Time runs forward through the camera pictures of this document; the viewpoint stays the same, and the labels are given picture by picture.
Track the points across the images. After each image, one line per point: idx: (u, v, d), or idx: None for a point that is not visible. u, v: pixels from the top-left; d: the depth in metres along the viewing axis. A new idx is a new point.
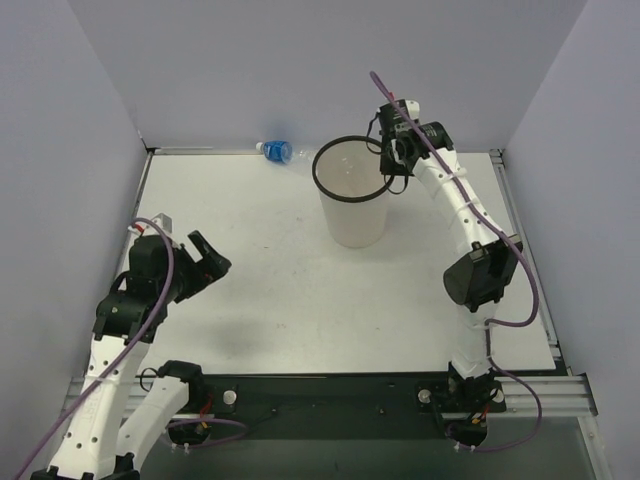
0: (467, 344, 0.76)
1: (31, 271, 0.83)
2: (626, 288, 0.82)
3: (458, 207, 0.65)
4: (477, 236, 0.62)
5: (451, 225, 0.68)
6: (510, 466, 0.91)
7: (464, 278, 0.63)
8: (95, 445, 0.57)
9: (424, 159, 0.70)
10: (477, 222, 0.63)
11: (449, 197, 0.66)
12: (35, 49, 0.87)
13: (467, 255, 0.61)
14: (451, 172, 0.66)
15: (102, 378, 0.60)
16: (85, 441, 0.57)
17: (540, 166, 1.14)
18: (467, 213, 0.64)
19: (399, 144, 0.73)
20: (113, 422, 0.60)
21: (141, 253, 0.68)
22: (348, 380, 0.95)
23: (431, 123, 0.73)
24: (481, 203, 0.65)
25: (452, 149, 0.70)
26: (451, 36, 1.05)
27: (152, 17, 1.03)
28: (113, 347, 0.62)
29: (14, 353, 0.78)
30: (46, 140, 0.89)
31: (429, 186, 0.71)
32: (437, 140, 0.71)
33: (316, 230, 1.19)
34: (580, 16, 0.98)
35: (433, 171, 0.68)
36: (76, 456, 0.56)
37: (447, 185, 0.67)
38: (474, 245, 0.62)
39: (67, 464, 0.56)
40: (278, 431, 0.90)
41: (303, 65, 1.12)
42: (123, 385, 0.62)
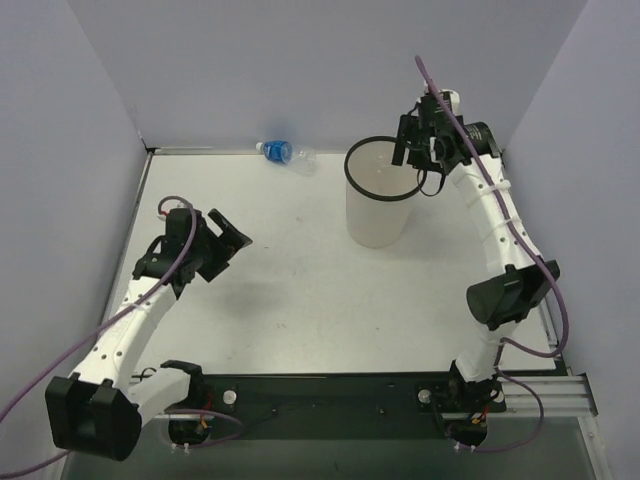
0: (477, 352, 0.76)
1: (33, 267, 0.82)
2: (625, 286, 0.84)
3: (496, 224, 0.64)
4: (512, 257, 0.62)
5: (485, 240, 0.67)
6: (511, 467, 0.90)
7: (492, 298, 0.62)
8: (119, 360, 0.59)
9: (465, 166, 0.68)
10: (513, 242, 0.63)
11: (487, 212, 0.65)
12: (44, 46, 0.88)
13: (500, 278, 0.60)
14: (493, 184, 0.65)
15: (136, 304, 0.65)
16: (109, 354, 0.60)
17: (540, 165, 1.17)
18: (505, 231, 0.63)
19: (439, 144, 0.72)
20: (136, 347, 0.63)
21: (175, 219, 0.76)
22: (349, 380, 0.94)
23: (474, 124, 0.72)
24: (520, 223, 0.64)
25: (495, 157, 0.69)
26: (453, 39, 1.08)
27: (157, 19, 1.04)
28: (146, 283, 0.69)
29: (15, 350, 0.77)
30: (52, 134, 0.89)
31: (465, 193, 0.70)
32: (481, 144, 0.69)
33: (317, 229, 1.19)
34: (579, 20, 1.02)
35: (473, 179, 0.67)
36: (99, 365, 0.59)
37: (486, 198, 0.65)
38: (508, 267, 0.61)
39: (87, 374, 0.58)
40: (278, 431, 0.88)
41: (306, 67, 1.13)
42: (150, 320, 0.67)
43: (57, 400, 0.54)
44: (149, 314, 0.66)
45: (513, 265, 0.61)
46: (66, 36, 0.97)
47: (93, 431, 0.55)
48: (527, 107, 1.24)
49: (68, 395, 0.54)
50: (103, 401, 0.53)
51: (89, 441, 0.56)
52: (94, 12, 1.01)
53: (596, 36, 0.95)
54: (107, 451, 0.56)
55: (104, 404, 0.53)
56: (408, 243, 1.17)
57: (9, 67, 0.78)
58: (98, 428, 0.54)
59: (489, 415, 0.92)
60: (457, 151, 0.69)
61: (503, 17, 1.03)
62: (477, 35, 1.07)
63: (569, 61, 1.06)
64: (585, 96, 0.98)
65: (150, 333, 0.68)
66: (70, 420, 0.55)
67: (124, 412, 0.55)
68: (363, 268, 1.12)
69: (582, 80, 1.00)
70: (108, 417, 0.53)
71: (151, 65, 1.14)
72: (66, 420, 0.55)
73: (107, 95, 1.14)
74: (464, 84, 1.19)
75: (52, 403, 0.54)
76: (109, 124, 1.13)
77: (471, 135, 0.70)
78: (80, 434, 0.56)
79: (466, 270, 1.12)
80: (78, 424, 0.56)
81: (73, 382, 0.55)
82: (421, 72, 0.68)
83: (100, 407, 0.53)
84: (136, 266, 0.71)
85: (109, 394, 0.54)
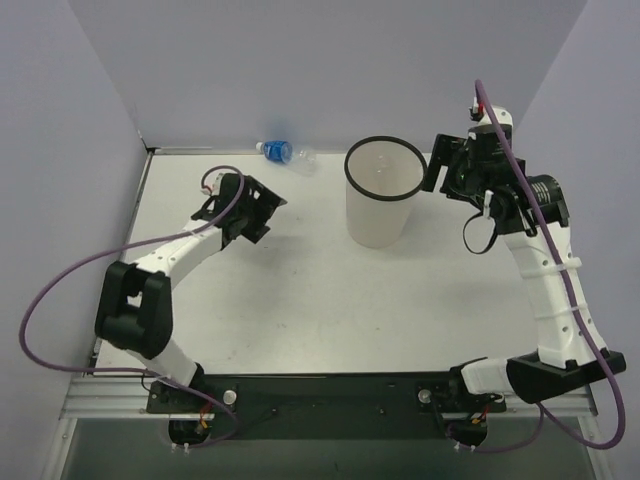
0: (487, 375, 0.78)
1: (33, 267, 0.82)
2: (626, 286, 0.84)
3: (560, 311, 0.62)
4: (575, 349, 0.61)
5: (539, 318, 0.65)
6: (511, 468, 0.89)
7: (547, 387, 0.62)
8: (171, 262, 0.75)
9: (530, 236, 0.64)
10: (576, 331, 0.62)
11: (552, 294, 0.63)
12: (44, 45, 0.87)
13: (561, 373, 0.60)
14: (561, 265, 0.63)
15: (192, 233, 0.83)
16: (165, 257, 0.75)
17: (541, 165, 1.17)
18: (568, 319, 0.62)
19: (498, 201, 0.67)
20: (184, 260, 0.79)
21: (228, 180, 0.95)
22: (348, 380, 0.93)
23: (544, 181, 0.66)
24: (586, 311, 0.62)
25: (563, 226, 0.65)
26: (454, 39, 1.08)
27: (158, 19, 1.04)
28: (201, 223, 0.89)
29: (15, 350, 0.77)
30: (53, 133, 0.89)
31: (520, 261, 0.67)
32: (550, 212, 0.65)
33: (317, 229, 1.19)
34: (581, 20, 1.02)
35: (537, 254, 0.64)
36: (155, 262, 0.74)
37: (549, 278, 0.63)
38: (569, 360, 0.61)
39: (144, 263, 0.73)
40: (277, 431, 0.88)
41: (307, 67, 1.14)
42: (195, 251, 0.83)
43: (114, 280, 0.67)
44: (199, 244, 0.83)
45: (574, 360, 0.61)
46: (66, 36, 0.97)
47: (133, 320, 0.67)
48: (527, 107, 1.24)
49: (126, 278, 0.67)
50: (155, 285, 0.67)
51: (126, 329, 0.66)
52: (95, 12, 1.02)
53: (605, 36, 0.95)
54: (139, 340, 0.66)
55: (155, 288, 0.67)
56: (408, 243, 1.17)
57: (10, 66, 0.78)
58: (143, 311, 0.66)
59: (489, 416, 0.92)
60: (520, 216, 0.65)
61: (504, 17, 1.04)
62: (477, 35, 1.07)
63: (573, 62, 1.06)
64: (592, 97, 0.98)
65: (191, 263, 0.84)
66: (117, 305, 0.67)
67: (165, 304, 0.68)
68: (364, 269, 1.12)
69: (588, 80, 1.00)
70: (155, 301, 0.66)
71: (152, 65, 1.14)
72: (116, 303, 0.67)
73: (108, 96, 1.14)
74: (464, 84, 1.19)
75: (110, 282, 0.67)
76: (109, 124, 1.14)
77: (539, 197, 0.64)
78: (121, 320, 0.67)
79: (466, 270, 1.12)
80: (121, 313, 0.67)
81: (130, 268, 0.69)
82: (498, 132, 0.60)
83: (152, 288, 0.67)
84: (196, 214, 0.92)
85: (160, 281, 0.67)
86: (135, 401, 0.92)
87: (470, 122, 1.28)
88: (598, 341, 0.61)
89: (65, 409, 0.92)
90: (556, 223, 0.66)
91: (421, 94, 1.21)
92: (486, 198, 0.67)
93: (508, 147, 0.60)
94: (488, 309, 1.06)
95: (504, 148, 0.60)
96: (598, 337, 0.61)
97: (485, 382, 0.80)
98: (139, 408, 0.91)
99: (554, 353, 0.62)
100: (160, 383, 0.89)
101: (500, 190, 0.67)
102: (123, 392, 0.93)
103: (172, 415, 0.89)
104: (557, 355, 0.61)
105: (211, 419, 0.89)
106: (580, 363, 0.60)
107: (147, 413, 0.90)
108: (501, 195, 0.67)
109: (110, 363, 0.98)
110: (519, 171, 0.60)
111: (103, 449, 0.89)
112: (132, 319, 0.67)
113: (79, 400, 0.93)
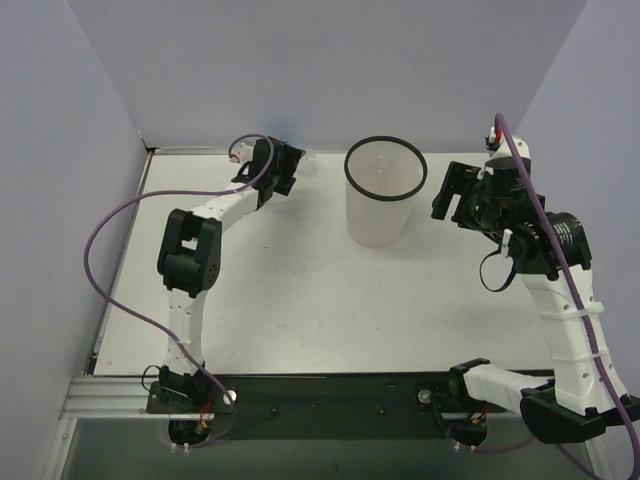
0: (495, 388, 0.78)
1: (33, 268, 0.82)
2: (631, 285, 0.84)
3: (581, 358, 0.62)
4: (595, 397, 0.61)
5: (557, 362, 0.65)
6: (512, 469, 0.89)
7: (564, 432, 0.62)
8: (221, 214, 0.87)
9: (550, 280, 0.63)
10: (596, 378, 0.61)
11: (573, 340, 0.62)
12: (43, 45, 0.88)
13: (581, 422, 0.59)
14: (584, 310, 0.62)
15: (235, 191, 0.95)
16: (214, 209, 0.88)
17: (542, 165, 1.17)
18: (589, 366, 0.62)
19: (517, 240, 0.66)
20: (230, 214, 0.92)
21: (260, 147, 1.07)
22: (348, 380, 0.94)
23: (565, 220, 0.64)
24: (607, 357, 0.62)
25: (586, 269, 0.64)
26: (454, 38, 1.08)
27: (159, 19, 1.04)
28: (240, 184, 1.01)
29: (15, 351, 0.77)
30: (53, 133, 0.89)
31: (540, 302, 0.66)
32: (571, 253, 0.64)
33: (318, 229, 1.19)
34: (582, 19, 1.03)
35: (559, 298, 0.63)
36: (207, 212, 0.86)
37: (570, 323, 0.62)
38: (589, 409, 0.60)
39: (199, 212, 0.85)
40: (277, 431, 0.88)
41: (308, 67, 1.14)
42: (239, 206, 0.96)
43: (175, 223, 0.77)
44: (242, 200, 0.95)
45: (594, 407, 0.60)
46: (65, 35, 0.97)
47: (190, 259, 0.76)
48: (528, 107, 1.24)
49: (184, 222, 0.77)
50: (210, 228, 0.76)
51: (183, 267, 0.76)
52: (95, 12, 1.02)
53: (606, 36, 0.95)
54: (193, 278, 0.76)
55: (209, 231, 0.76)
56: (409, 243, 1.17)
57: (11, 67, 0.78)
58: (197, 251, 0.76)
59: (489, 416, 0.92)
60: (540, 257, 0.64)
61: (504, 16, 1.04)
62: (478, 34, 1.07)
63: (575, 62, 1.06)
64: (593, 96, 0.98)
65: (234, 217, 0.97)
66: (176, 244, 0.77)
67: (216, 249, 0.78)
68: (364, 269, 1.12)
69: (589, 80, 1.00)
70: (210, 242, 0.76)
71: (152, 65, 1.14)
72: (175, 243, 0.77)
73: (107, 96, 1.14)
74: (465, 84, 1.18)
75: (170, 223, 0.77)
76: (109, 123, 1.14)
77: (560, 239, 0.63)
78: (179, 259, 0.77)
79: (467, 270, 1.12)
80: (179, 252, 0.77)
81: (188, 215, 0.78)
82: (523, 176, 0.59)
83: (207, 231, 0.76)
84: (236, 178, 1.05)
85: (213, 226, 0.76)
86: (135, 401, 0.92)
87: (471, 122, 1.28)
88: (619, 388, 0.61)
89: (65, 409, 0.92)
90: (578, 265, 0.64)
91: (422, 93, 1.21)
92: (505, 237, 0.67)
93: (529, 181, 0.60)
94: (488, 309, 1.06)
95: (527, 184, 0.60)
96: (619, 383, 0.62)
97: (490, 393, 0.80)
98: (138, 408, 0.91)
99: (572, 398, 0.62)
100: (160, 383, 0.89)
101: (519, 228, 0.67)
102: (124, 392, 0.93)
103: (172, 415, 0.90)
104: (576, 402, 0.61)
105: (211, 419, 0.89)
106: (601, 410, 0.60)
107: (147, 413, 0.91)
108: (520, 234, 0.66)
109: (110, 364, 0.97)
110: (541, 209, 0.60)
111: (103, 450, 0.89)
112: (187, 257, 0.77)
113: (79, 401, 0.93)
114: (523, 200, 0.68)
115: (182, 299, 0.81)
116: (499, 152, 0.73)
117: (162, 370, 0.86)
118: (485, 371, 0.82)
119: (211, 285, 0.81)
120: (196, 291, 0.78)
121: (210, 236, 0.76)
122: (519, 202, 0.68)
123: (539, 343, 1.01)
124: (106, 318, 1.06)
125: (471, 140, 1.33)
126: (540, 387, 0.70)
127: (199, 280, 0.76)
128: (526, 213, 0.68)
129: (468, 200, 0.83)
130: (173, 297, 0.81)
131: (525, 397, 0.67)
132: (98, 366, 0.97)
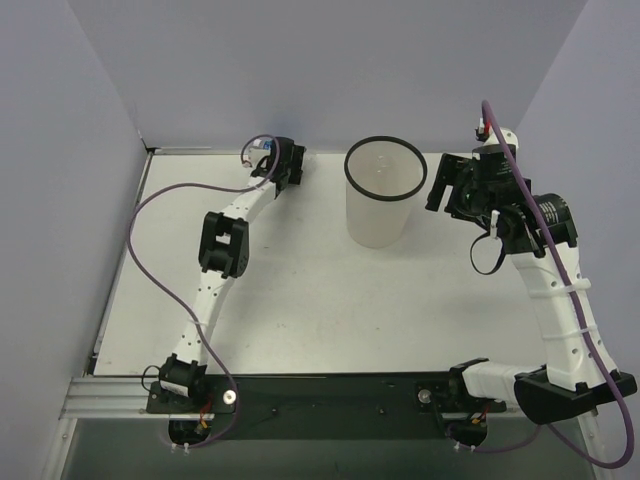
0: (493, 383, 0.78)
1: (32, 267, 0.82)
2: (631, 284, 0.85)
3: (570, 333, 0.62)
4: (585, 373, 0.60)
5: (547, 340, 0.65)
6: (512, 468, 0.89)
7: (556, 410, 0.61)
8: (245, 212, 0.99)
9: (538, 257, 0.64)
10: (586, 353, 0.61)
11: (561, 316, 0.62)
12: (42, 44, 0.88)
13: (572, 397, 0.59)
14: (570, 285, 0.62)
15: (255, 189, 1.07)
16: (241, 208, 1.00)
17: (543, 164, 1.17)
18: (579, 342, 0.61)
19: (505, 220, 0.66)
20: (254, 210, 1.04)
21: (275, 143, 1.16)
22: (348, 379, 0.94)
23: (549, 199, 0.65)
24: (597, 333, 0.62)
25: (571, 246, 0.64)
26: (455, 39, 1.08)
27: (160, 19, 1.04)
28: (260, 179, 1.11)
29: (14, 351, 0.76)
30: (53, 133, 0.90)
31: (529, 281, 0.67)
32: (558, 230, 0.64)
33: (317, 229, 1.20)
34: (582, 20, 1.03)
35: (546, 274, 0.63)
36: (235, 211, 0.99)
37: (559, 299, 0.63)
38: (580, 384, 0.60)
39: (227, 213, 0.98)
40: (278, 430, 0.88)
41: (308, 67, 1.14)
42: (260, 201, 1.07)
43: (210, 224, 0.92)
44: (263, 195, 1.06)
45: (585, 383, 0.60)
46: (64, 36, 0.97)
47: (224, 253, 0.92)
48: (528, 107, 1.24)
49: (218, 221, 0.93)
50: (239, 228, 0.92)
51: (219, 259, 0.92)
52: (94, 13, 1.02)
53: (606, 36, 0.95)
54: (227, 266, 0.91)
55: (239, 230, 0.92)
56: (409, 243, 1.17)
57: (8, 65, 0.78)
58: (230, 247, 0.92)
59: (489, 416, 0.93)
60: (528, 236, 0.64)
61: (504, 15, 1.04)
62: (478, 33, 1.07)
63: (575, 61, 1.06)
64: (595, 96, 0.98)
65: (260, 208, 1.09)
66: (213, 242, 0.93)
67: (246, 243, 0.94)
68: (365, 268, 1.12)
69: (590, 80, 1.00)
70: (240, 238, 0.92)
71: (153, 66, 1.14)
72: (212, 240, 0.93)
73: (107, 96, 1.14)
74: (465, 83, 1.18)
75: (207, 224, 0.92)
76: (108, 124, 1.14)
77: (546, 218, 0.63)
78: (217, 253, 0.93)
79: (467, 270, 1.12)
80: (216, 247, 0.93)
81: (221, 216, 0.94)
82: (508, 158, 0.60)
83: (238, 230, 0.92)
84: (254, 170, 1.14)
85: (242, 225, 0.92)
86: (135, 401, 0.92)
87: (470, 122, 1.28)
88: (609, 363, 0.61)
89: (65, 409, 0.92)
90: (565, 244, 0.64)
91: (422, 93, 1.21)
92: (493, 218, 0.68)
93: (515, 164, 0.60)
94: (488, 309, 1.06)
95: (512, 165, 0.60)
96: (609, 359, 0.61)
97: (486, 386, 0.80)
98: (138, 408, 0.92)
99: (563, 374, 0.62)
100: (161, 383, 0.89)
101: (507, 209, 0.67)
102: (124, 392, 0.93)
103: (172, 415, 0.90)
104: (567, 378, 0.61)
105: (211, 419, 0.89)
106: (591, 385, 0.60)
107: (147, 413, 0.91)
108: (508, 214, 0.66)
109: (110, 364, 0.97)
110: (526, 190, 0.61)
111: (102, 450, 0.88)
112: (223, 251, 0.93)
113: (79, 401, 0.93)
114: (510, 182, 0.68)
115: (212, 282, 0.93)
116: (487, 142, 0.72)
117: (168, 360, 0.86)
118: (480, 367, 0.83)
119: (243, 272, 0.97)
120: (232, 278, 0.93)
121: (239, 233, 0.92)
122: (505, 184, 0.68)
123: (539, 343, 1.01)
124: (107, 318, 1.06)
125: (471, 140, 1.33)
126: (533, 372, 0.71)
127: (233, 269, 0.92)
128: (512, 194, 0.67)
129: (457, 190, 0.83)
130: (205, 279, 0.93)
131: (520, 380, 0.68)
132: (98, 366, 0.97)
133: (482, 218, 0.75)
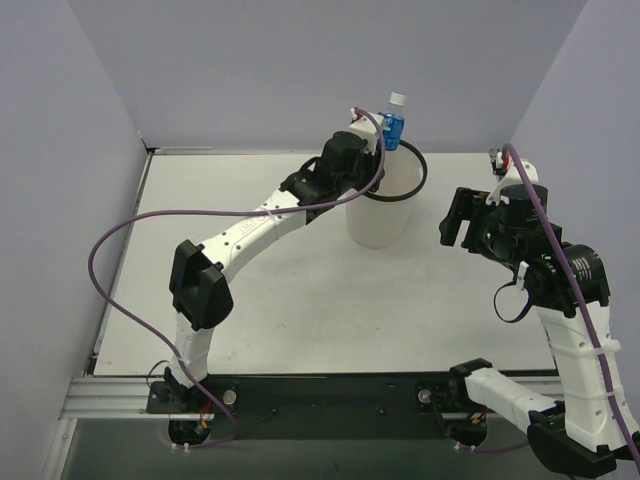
0: (497, 399, 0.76)
1: (34, 264, 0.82)
2: (627, 281, 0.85)
3: (597, 395, 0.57)
4: (607, 435, 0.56)
5: (569, 395, 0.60)
6: (506, 468, 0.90)
7: (572, 465, 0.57)
8: (237, 252, 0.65)
9: (567, 316, 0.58)
10: (610, 415, 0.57)
11: (587, 377, 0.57)
12: (44, 42, 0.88)
13: (591, 460, 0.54)
14: (599, 348, 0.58)
15: (270, 214, 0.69)
16: (231, 243, 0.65)
17: (542, 164, 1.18)
18: (603, 404, 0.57)
19: (534, 274, 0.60)
20: (252, 250, 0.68)
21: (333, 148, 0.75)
22: (350, 380, 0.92)
23: (581, 254, 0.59)
24: (621, 395, 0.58)
25: (604, 306, 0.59)
26: (454, 37, 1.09)
27: (162, 18, 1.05)
28: (289, 197, 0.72)
29: (14, 349, 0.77)
30: (56, 130, 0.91)
31: (554, 337, 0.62)
32: (590, 288, 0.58)
33: (317, 229, 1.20)
34: (580, 19, 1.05)
35: (575, 334, 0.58)
36: (221, 248, 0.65)
37: (585, 361, 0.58)
38: (601, 446, 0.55)
39: (210, 247, 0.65)
40: (277, 431, 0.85)
41: (309, 66, 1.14)
42: (271, 233, 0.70)
43: (180, 255, 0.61)
44: (276, 226, 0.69)
45: (606, 445, 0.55)
46: (65, 33, 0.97)
47: (192, 297, 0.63)
48: (528, 106, 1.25)
49: (190, 259, 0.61)
50: (210, 278, 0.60)
51: (189, 303, 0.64)
52: (96, 11, 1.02)
53: (605, 34, 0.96)
54: (199, 318, 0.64)
55: (210, 281, 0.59)
56: (408, 243, 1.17)
57: (15, 58, 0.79)
58: (199, 295, 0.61)
59: (489, 416, 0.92)
60: (559, 294, 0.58)
61: (502, 12, 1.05)
62: (476, 32, 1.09)
63: (575, 59, 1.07)
64: (594, 93, 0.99)
65: (267, 243, 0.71)
66: (184, 278, 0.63)
67: (224, 292, 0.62)
68: (365, 269, 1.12)
69: (589, 77, 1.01)
70: (208, 293, 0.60)
71: (154, 65, 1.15)
72: (182, 277, 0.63)
73: (108, 94, 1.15)
74: (464, 81, 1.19)
75: (177, 259, 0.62)
76: (109, 122, 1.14)
77: (579, 275, 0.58)
78: (188, 295, 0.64)
79: (467, 270, 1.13)
80: (189, 284, 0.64)
81: (200, 249, 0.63)
82: (535, 206, 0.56)
83: (207, 281, 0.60)
84: (291, 175, 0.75)
85: (219, 275, 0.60)
86: (136, 400, 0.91)
87: (471, 121, 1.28)
88: (631, 425, 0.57)
89: (65, 408, 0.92)
90: (596, 302, 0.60)
91: (422, 92, 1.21)
92: (521, 268, 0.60)
93: (544, 214, 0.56)
94: (487, 310, 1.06)
95: (539, 213, 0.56)
96: (632, 421, 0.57)
97: (492, 397, 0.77)
98: (139, 408, 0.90)
99: (583, 433, 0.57)
100: (162, 382, 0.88)
101: (537, 261, 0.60)
102: (124, 391, 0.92)
103: (172, 415, 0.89)
104: (586, 438, 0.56)
105: (211, 419, 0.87)
106: (612, 448, 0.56)
107: (147, 413, 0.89)
108: (538, 268, 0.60)
109: (110, 364, 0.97)
110: (555, 241, 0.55)
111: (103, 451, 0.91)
112: (191, 293, 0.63)
113: (79, 400, 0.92)
114: (539, 229, 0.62)
115: (186, 326, 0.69)
116: (505, 178, 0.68)
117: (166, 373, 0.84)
118: (489, 379, 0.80)
119: (222, 319, 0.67)
120: (198, 327, 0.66)
121: (207, 286, 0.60)
122: (535, 232, 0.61)
123: (538, 344, 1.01)
124: (106, 318, 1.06)
125: (471, 140, 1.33)
126: (547, 410, 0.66)
127: (200, 320, 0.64)
128: (541, 244, 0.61)
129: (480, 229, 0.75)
130: (182, 321, 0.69)
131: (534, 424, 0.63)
132: (98, 366, 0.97)
133: (507, 264, 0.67)
